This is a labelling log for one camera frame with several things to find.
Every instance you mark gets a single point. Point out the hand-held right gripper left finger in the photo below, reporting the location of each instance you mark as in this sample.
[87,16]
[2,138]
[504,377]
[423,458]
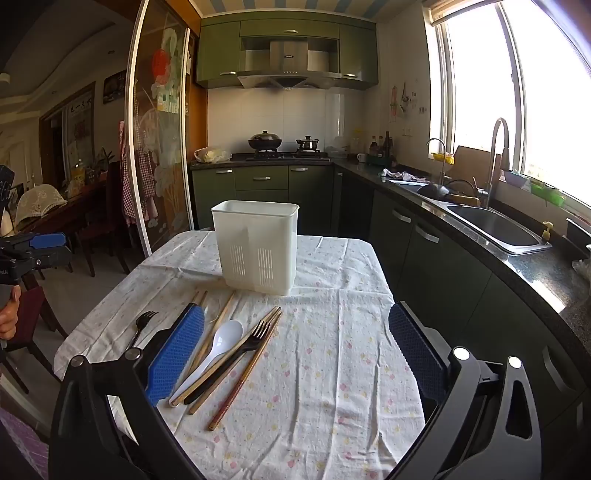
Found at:
[175,355]

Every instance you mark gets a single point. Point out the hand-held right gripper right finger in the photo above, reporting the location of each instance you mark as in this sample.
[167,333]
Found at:
[418,355]

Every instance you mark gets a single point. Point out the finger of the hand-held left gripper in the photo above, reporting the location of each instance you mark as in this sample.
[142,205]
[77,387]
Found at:
[44,241]
[46,262]

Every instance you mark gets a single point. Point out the black plastic fork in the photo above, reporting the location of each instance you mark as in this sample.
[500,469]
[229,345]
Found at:
[144,319]
[240,350]

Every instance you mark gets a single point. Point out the white plastic spoon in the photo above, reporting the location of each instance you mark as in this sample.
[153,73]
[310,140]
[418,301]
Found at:
[226,334]

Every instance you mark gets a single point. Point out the wooden chopstick with red end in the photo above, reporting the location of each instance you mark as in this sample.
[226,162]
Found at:
[239,383]

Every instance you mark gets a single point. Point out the white plastic utensil holder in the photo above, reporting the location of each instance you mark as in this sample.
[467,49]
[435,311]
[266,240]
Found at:
[254,244]

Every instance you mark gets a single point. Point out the person's left hand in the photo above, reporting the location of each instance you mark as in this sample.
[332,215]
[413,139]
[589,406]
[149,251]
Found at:
[5,316]

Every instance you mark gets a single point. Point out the white lace cover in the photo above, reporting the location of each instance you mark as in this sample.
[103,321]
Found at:
[39,203]

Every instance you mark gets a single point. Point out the dark wooden dining table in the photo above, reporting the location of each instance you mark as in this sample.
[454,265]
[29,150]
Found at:
[69,207]

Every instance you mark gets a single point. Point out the dark red chair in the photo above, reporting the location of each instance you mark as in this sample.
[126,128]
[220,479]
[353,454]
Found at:
[27,314]

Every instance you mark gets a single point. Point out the dark wooden chair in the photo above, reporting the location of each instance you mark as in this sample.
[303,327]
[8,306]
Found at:
[99,226]

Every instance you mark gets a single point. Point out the yellow drink bottle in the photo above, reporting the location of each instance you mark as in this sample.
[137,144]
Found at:
[78,174]

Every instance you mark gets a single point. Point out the floral white tablecloth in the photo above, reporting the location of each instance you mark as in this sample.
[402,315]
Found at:
[323,369]

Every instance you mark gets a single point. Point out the potted plant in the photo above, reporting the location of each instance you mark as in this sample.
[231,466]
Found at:
[102,161]

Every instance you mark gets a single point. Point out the red checked apron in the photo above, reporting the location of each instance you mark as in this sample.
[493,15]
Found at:
[131,194]

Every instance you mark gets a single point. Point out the dark granite countertop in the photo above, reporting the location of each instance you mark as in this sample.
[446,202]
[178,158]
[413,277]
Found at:
[545,277]

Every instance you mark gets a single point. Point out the steel double sink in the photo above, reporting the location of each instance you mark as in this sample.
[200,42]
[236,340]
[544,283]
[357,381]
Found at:
[494,226]

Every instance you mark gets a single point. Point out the crumpled dish cloth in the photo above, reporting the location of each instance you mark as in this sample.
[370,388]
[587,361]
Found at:
[401,175]

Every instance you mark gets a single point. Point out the small curved faucet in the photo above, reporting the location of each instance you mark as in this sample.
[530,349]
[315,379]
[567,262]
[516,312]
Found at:
[444,173]

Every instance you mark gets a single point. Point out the clear plastic bag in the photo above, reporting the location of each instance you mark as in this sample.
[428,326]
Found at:
[582,268]

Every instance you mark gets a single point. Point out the plastic bag with food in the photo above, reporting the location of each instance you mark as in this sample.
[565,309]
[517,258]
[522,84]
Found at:
[211,155]

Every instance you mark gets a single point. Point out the tall steel faucet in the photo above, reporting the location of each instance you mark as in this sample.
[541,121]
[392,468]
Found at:
[488,180]

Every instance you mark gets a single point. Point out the green bottle tray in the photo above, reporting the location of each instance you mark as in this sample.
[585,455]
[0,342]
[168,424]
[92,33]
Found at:
[381,161]

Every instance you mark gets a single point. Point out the yellow sponge holder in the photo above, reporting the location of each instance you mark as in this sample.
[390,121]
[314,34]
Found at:
[442,158]

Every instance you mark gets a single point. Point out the wooden cutting board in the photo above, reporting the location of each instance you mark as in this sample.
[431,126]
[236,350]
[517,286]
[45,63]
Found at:
[471,161]

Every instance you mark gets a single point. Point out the purple plastic bowl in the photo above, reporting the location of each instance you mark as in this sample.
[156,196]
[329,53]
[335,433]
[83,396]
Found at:
[517,179]

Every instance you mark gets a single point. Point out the white mug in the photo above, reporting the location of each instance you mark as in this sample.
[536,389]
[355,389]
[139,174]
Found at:
[362,158]

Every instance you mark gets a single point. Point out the green plastic basket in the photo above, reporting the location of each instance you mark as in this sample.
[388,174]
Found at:
[547,196]

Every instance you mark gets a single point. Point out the dark sauce bottle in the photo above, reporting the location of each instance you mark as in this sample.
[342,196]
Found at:
[373,146]
[387,145]

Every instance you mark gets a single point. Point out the clear plastic containers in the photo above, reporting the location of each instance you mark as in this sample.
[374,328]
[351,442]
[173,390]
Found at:
[340,146]

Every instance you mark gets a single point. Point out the black gas stove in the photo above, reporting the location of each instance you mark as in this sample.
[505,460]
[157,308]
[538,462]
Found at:
[281,157]

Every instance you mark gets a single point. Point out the black lidded wok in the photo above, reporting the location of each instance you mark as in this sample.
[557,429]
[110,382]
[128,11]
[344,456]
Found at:
[264,141]

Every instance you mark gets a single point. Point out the small steel pot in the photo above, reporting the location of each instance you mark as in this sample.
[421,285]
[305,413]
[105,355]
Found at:
[307,144]

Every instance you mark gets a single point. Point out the green upper cabinets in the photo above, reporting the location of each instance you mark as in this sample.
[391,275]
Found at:
[217,50]

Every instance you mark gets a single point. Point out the kitchen window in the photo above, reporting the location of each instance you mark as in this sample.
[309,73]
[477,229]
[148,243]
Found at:
[480,69]

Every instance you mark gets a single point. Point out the steel range hood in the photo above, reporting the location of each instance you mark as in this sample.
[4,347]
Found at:
[288,60]

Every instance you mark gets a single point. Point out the framed wall poster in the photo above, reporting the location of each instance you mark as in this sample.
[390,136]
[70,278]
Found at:
[78,124]

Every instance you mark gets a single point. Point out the dark framed wall picture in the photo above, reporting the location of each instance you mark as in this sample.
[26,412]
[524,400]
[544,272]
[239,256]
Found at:
[115,87]

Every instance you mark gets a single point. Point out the white wall outlet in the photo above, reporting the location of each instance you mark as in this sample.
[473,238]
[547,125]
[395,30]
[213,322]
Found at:
[407,131]

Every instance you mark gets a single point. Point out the red wall paper strip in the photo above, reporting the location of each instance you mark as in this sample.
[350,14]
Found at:
[393,104]

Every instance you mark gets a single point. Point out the wall hooks with tools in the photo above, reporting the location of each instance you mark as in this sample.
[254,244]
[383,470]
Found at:
[406,99]

